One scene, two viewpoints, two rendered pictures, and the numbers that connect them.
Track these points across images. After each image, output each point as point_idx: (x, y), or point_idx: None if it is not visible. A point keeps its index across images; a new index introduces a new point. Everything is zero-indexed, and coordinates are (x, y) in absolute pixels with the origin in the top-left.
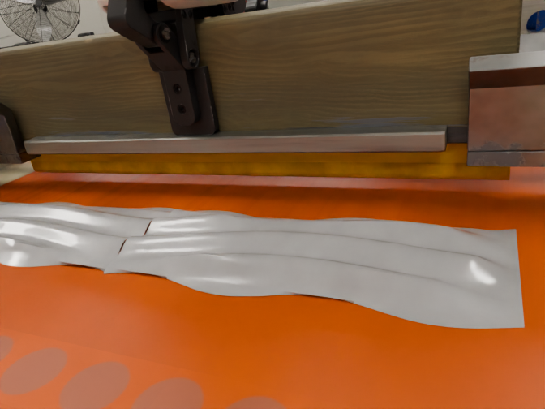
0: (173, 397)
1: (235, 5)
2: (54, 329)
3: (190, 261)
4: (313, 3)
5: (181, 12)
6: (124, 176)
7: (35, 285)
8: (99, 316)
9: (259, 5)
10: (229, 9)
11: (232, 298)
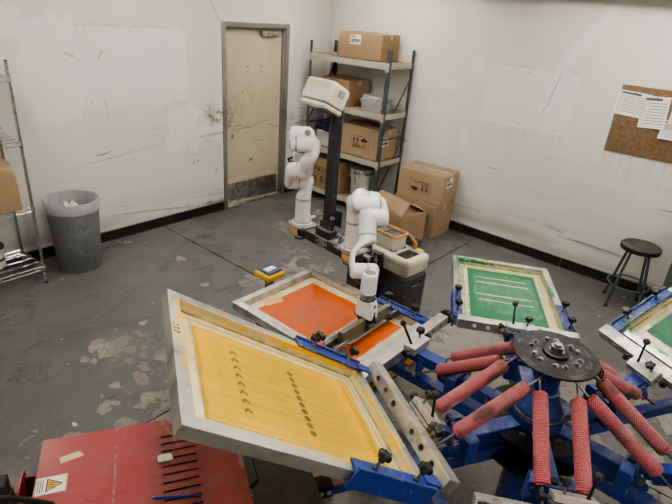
0: (324, 327)
1: (372, 321)
2: (336, 323)
3: (339, 329)
4: (352, 323)
5: (358, 315)
6: (375, 329)
7: (345, 322)
8: (336, 325)
9: (425, 335)
10: (367, 320)
11: (333, 331)
